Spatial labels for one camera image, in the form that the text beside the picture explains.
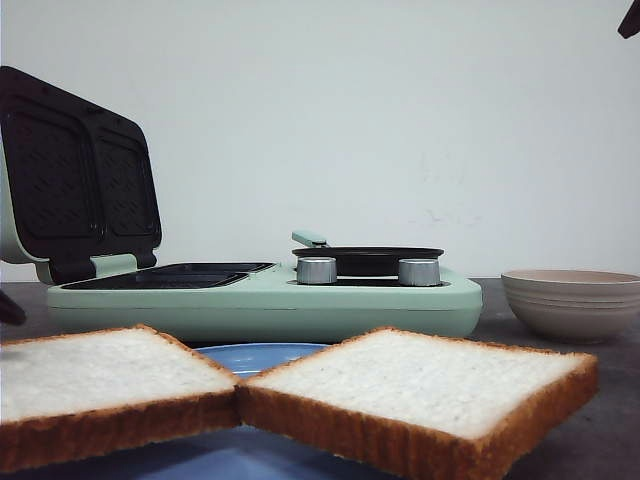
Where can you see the silver control knob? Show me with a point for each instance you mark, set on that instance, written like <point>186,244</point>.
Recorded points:
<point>419,272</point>
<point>316,270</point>

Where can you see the blue plate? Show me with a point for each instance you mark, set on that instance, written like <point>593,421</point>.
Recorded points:
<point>215,455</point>

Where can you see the beige ribbed bowl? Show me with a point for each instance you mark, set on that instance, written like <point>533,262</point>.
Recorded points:
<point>573,306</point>

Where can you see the mint green sandwich maker lid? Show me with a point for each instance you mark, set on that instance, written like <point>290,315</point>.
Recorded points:
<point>78,198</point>

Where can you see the left silver control knob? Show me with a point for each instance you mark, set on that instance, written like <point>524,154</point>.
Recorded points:
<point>316,270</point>

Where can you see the right silver control knob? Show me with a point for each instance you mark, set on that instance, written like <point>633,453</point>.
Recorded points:
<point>419,272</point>

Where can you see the white bread slice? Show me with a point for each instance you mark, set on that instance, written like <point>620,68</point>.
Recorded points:
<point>75,396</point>
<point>420,406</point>

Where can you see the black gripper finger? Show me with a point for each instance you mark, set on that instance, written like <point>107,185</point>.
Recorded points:
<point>630,24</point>
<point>10,312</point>

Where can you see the mint green breakfast maker base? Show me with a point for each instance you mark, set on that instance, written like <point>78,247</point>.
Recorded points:
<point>262,302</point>

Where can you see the black frying pan green handle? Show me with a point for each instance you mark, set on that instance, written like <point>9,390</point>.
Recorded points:
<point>360,261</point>

